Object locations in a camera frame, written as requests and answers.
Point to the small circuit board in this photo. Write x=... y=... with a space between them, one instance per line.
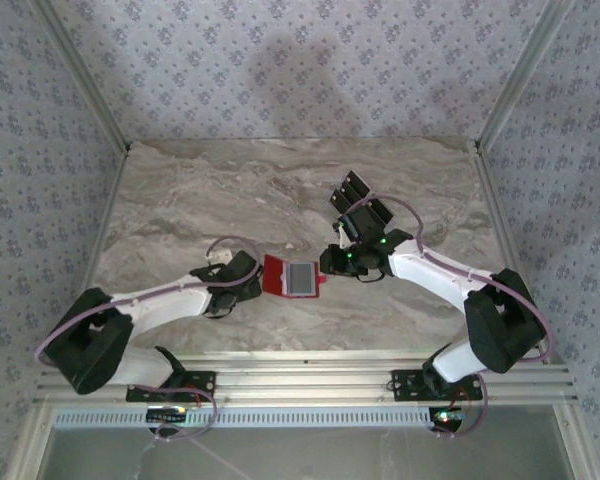
x=447 y=417
x=167 y=415

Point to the red leather card holder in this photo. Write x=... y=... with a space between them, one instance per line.
x=272 y=275

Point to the aluminium table edge rail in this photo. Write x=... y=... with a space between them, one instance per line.
x=305 y=361

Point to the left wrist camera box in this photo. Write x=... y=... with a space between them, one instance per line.
x=219 y=256

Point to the wide aluminium base rail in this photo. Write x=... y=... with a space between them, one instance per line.
x=305 y=387

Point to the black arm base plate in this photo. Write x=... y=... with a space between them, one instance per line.
x=205 y=382
x=405 y=387

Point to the aluminium corner post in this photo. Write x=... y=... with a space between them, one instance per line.
x=85 y=75
x=525 y=75

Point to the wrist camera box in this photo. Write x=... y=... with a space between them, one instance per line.
x=219 y=256
x=340 y=231

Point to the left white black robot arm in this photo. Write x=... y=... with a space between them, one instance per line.
x=160 y=300

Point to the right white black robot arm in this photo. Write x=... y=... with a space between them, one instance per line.
x=430 y=270

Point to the aluminium side rail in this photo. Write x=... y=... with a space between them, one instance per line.
x=499 y=200
x=102 y=225

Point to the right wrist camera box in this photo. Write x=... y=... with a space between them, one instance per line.
x=340 y=231

